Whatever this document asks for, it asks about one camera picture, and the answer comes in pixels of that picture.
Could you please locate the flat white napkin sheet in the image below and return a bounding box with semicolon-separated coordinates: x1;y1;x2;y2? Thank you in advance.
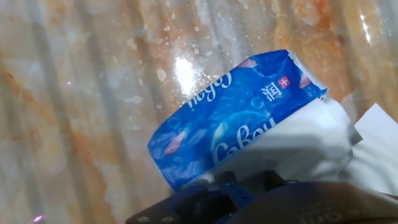
338;102;398;197

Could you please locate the blue tissue pack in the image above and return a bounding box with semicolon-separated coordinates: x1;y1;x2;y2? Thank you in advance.
147;49;329;193

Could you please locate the white napkin sticking from pack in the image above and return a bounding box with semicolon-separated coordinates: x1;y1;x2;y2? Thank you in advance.
192;95;363;191

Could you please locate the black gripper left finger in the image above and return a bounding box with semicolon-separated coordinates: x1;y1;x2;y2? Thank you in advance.
125;170;261;224

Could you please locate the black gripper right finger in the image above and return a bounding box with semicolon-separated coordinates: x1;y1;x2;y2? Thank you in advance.
263;170;289;187

